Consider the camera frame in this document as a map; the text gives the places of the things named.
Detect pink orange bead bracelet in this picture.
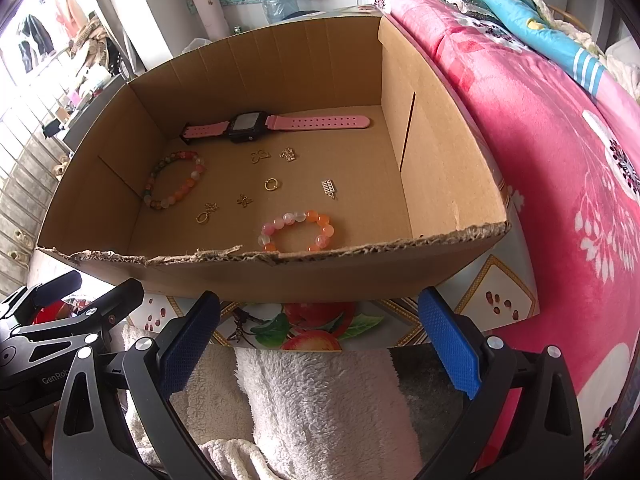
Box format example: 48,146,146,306
257,210,335,253

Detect green orange bead bracelet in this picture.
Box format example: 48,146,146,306
142,150,207,212

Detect pink strap smartwatch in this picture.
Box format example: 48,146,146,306
181,112,372,144

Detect pink floral blanket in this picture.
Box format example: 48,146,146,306
372,0,640,480

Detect brown cardboard box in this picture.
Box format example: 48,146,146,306
36,14,512,305

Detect red object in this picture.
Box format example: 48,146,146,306
29,299,77,327

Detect metal window grille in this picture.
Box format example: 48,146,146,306
0,95,68,273

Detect cream fluffy cloth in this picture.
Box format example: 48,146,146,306
520,0,640,108

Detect white fleece cloth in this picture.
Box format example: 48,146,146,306
122,324,426,480

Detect hanging clothes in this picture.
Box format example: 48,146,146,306
14,12,57,70

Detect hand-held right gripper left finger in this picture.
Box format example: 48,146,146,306
52,291,222,480

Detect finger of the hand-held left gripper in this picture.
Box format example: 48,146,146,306
15,278,146,342
0,270,84,331

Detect white paper roll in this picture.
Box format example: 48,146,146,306
185,0,229,39

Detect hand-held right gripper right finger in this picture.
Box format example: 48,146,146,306
417,287,586,480

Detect white plastic bag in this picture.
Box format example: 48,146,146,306
181,37,214,57

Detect teal striped blanket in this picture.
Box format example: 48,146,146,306
462,0,610,102

